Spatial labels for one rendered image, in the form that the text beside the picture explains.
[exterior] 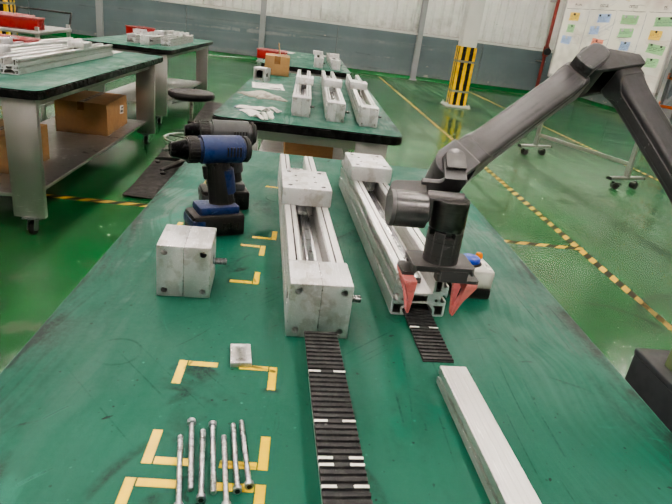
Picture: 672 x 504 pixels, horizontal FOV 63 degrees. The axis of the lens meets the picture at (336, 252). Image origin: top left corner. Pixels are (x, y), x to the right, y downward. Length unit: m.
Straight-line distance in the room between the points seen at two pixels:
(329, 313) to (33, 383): 0.42
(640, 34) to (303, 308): 6.00
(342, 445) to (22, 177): 2.80
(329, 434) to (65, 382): 0.35
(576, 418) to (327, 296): 0.40
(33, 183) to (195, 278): 2.34
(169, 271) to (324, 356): 0.33
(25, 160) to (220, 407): 2.61
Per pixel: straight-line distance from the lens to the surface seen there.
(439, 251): 0.88
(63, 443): 0.72
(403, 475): 0.69
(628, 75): 1.19
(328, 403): 0.71
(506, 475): 0.69
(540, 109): 1.05
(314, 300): 0.87
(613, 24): 6.89
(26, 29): 5.70
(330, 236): 1.08
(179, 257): 0.97
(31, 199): 3.30
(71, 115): 4.76
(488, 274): 1.12
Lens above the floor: 1.25
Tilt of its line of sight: 23 degrees down
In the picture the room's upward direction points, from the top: 8 degrees clockwise
